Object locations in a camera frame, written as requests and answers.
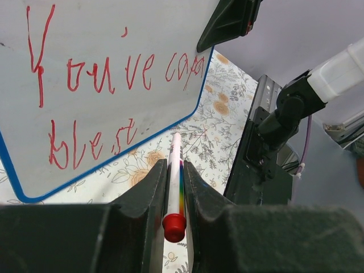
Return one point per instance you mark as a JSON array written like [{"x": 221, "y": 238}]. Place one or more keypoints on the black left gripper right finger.
[{"x": 226, "y": 237}]

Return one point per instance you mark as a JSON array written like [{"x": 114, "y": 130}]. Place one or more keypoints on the aluminium front rail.
[{"x": 265, "y": 95}]

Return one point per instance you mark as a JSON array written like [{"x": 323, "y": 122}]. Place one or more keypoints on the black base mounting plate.
[{"x": 255, "y": 178}]

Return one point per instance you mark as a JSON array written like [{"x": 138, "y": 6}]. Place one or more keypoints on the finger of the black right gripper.
[{"x": 231, "y": 19}]

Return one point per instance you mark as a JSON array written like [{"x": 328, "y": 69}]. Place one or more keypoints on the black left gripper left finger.
[{"x": 124, "y": 235}]

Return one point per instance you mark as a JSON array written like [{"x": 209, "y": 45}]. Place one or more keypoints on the blue framed whiteboard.
[{"x": 84, "y": 82}]

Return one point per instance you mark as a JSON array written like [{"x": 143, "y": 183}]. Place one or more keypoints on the red white marker pen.
[{"x": 174, "y": 221}]

